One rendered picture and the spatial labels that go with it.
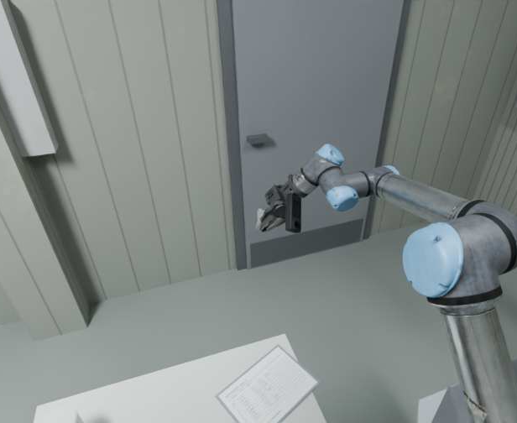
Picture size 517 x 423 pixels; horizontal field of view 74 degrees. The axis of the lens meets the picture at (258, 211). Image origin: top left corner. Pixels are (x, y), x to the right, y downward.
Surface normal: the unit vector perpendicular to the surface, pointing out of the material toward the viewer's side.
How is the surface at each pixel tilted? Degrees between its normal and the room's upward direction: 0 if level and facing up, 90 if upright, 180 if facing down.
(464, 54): 90
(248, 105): 90
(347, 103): 90
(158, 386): 0
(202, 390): 0
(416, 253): 85
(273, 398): 0
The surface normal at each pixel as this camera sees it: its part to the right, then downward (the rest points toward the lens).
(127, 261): 0.33, 0.50
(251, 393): -0.03, -0.84
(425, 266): -0.97, 0.08
